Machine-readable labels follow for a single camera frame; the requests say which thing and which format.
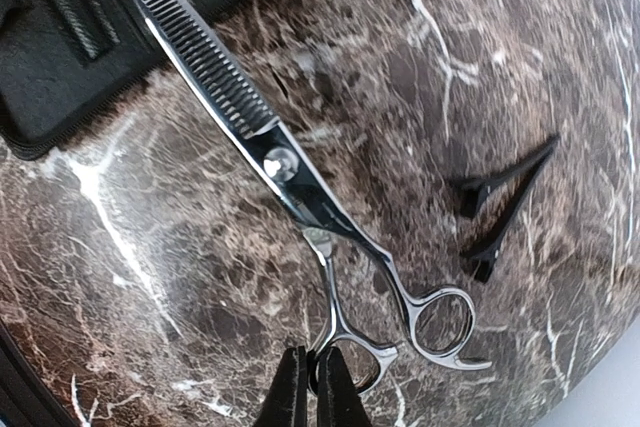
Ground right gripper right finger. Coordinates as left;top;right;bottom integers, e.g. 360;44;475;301
317;347;373;427

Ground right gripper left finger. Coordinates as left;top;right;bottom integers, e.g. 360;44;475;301
253;346;307;427

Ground silver thinning scissors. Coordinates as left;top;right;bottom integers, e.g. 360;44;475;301
133;0;492;394

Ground black zippered tool case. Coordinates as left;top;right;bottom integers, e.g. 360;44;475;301
1;0;240;161

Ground black front rail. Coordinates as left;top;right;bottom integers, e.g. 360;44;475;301
1;323;76;427

